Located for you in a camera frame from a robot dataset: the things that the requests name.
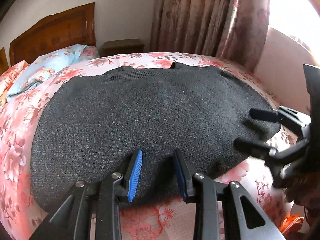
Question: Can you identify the dark grey striped sweater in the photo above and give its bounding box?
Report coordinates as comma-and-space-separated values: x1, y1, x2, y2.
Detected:
31, 62, 280, 211

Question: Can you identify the dark wooden nightstand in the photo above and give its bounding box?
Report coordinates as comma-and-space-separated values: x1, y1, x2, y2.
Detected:
99, 38, 144, 57

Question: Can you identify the light blue folded blanket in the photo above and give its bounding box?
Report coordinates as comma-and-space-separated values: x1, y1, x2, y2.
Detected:
7, 44, 87, 101

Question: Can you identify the floral pink curtain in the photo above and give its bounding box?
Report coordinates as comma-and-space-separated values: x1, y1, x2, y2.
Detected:
150, 0, 270, 72

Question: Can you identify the pink floral pillow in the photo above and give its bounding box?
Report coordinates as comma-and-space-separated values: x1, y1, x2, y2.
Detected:
0, 60, 29, 96

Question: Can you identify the pink floral bed sheet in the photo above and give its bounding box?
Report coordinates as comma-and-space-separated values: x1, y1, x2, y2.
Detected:
1, 53, 304, 239

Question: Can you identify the wooden headboard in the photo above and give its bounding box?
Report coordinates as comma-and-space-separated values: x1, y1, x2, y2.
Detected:
9, 2, 96, 65

